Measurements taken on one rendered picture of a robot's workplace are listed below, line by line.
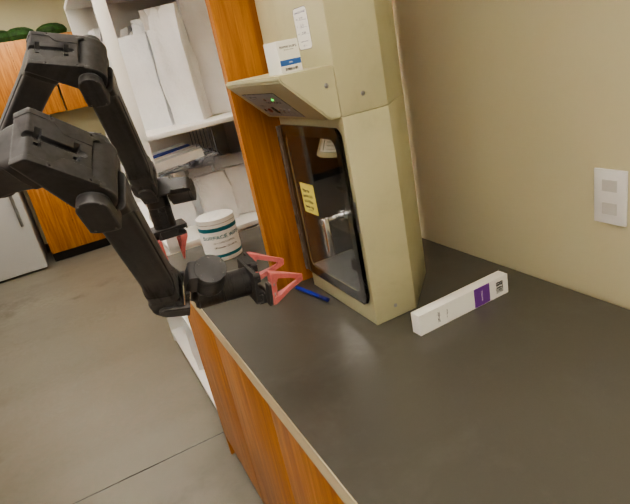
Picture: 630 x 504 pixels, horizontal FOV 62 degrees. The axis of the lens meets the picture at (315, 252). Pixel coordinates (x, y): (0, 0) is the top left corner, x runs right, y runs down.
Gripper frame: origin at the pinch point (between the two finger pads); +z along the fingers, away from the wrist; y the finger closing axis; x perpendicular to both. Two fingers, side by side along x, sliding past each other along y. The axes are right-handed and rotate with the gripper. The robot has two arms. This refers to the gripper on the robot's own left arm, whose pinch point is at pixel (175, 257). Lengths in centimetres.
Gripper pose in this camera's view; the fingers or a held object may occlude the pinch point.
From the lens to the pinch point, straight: 146.7
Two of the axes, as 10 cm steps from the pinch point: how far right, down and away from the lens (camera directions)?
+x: -4.5, -2.4, 8.6
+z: 2.0, 9.1, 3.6
